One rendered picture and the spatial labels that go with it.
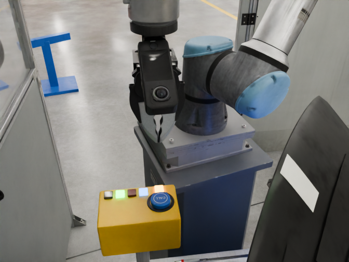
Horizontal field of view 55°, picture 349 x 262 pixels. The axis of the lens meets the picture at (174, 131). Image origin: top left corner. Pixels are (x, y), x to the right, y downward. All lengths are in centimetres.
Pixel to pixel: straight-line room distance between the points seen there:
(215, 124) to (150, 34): 43
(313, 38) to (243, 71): 162
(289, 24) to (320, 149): 52
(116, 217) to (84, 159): 193
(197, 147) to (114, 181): 155
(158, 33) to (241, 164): 51
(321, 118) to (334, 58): 219
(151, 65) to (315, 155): 30
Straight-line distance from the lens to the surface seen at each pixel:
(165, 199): 68
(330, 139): 26
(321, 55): 240
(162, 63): 48
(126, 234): 68
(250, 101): 70
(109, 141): 274
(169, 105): 45
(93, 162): 255
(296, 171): 21
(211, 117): 85
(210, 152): 89
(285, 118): 252
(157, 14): 48
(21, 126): 134
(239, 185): 95
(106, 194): 71
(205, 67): 78
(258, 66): 72
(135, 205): 69
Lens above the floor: 157
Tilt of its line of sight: 34 degrees down
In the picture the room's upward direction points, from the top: straight up
